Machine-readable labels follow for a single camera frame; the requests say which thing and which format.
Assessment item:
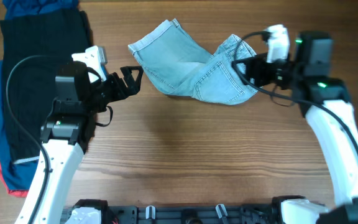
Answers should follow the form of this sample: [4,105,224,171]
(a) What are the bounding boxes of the light blue denim shorts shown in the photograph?
[128,19,257,105]

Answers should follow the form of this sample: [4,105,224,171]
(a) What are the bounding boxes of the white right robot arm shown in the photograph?
[231,27,358,223]

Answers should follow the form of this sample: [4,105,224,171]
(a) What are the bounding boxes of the black garment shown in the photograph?
[0,9,91,163]

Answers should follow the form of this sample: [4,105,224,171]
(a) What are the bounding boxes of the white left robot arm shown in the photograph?
[16,61,144,223]

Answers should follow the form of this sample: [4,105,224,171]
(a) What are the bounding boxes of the dark blue garment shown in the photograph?
[0,0,79,190]

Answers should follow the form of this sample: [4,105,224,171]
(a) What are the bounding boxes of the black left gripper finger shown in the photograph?
[120,66,144,82]
[124,74,142,95]

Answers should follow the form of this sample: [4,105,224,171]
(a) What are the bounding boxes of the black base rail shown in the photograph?
[61,198,326,224]

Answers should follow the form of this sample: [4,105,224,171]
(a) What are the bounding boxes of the red garment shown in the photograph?
[0,161,29,198]

